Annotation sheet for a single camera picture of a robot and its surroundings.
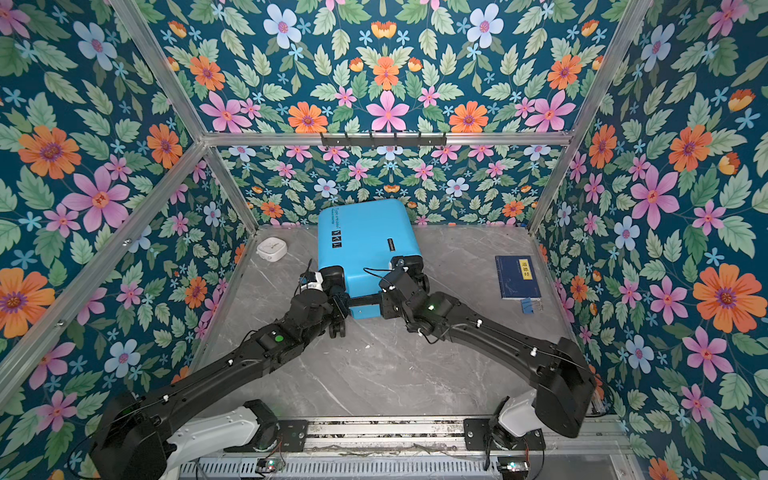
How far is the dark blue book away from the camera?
1006 millimetres

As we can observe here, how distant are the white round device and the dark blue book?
815 millimetres

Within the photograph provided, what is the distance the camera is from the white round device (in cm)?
109

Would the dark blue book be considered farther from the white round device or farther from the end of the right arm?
the white round device

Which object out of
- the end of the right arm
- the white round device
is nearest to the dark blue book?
the end of the right arm
